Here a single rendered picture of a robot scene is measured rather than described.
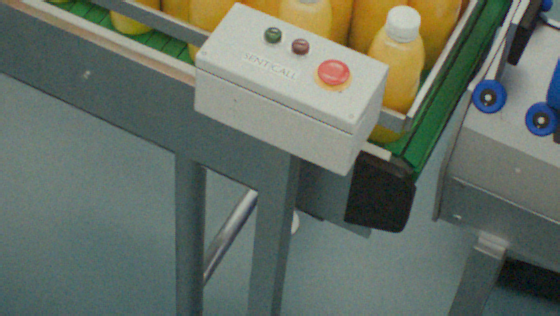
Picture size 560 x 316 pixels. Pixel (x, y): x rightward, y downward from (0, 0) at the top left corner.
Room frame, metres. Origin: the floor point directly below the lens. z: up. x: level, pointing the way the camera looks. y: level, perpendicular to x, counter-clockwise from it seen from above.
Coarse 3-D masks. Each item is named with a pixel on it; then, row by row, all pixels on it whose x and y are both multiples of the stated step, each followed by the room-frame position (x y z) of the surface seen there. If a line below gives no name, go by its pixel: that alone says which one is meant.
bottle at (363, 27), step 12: (360, 0) 1.10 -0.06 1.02; (372, 0) 1.09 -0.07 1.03; (384, 0) 1.09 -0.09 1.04; (396, 0) 1.09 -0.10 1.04; (408, 0) 1.11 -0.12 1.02; (360, 12) 1.10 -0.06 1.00; (372, 12) 1.09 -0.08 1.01; (384, 12) 1.09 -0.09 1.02; (360, 24) 1.10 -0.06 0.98; (372, 24) 1.09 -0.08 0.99; (384, 24) 1.09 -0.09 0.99; (348, 36) 1.12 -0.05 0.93; (360, 36) 1.09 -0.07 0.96; (372, 36) 1.09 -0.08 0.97; (360, 48) 1.09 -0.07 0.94
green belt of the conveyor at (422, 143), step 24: (48, 0) 1.14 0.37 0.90; (72, 0) 1.15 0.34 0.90; (504, 0) 1.27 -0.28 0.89; (96, 24) 1.11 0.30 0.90; (480, 24) 1.21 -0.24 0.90; (168, 48) 1.08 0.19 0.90; (456, 48) 1.15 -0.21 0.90; (480, 48) 1.17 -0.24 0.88; (456, 72) 1.11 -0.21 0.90; (432, 96) 1.06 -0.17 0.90; (456, 96) 1.08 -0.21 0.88; (432, 120) 1.02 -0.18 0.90; (384, 144) 0.97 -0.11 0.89; (408, 144) 0.97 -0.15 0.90; (432, 144) 0.99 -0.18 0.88
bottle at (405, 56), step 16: (384, 32) 1.00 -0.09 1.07; (368, 48) 1.00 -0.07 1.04; (384, 48) 0.98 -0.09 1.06; (400, 48) 0.98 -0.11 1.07; (416, 48) 0.98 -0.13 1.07; (400, 64) 0.97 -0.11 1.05; (416, 64) 0.98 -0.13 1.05; (400, 80) 0.96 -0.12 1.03; (416, 80) 0.98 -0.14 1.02; (384, 96) 0.96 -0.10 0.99; (400, 96) 0.97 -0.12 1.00; (400, 112) 0.97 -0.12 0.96; (384, 128) 0.96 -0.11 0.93
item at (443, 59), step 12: (480, 0) 1.19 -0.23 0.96; (468, 12) 1.15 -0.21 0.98; (468, 24) 1.15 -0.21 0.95; (456, 36) 1.10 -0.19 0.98; (444, 48) 1.07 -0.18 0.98; (444, 60) 1.05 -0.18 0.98; (432, 72) 1.03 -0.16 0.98; (432, 84) 1.02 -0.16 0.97; (420, 96) 0.98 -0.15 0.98; (420, 108) 0.98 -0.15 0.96; (408, 120) 0.95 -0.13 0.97
